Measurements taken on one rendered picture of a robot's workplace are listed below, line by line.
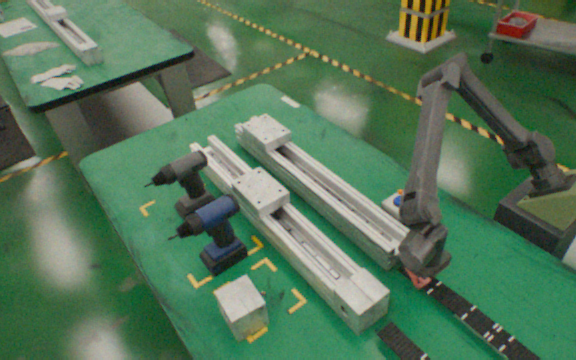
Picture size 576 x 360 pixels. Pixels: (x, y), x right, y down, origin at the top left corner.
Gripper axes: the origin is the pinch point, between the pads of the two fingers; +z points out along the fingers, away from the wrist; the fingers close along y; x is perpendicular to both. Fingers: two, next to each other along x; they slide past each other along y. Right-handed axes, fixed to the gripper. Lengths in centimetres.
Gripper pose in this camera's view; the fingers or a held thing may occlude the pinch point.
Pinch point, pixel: (423, 279)
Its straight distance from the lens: 115.9
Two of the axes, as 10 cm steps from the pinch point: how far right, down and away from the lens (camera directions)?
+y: -8.0, 4.5, -4.1
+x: 6.0, 5.0, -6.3
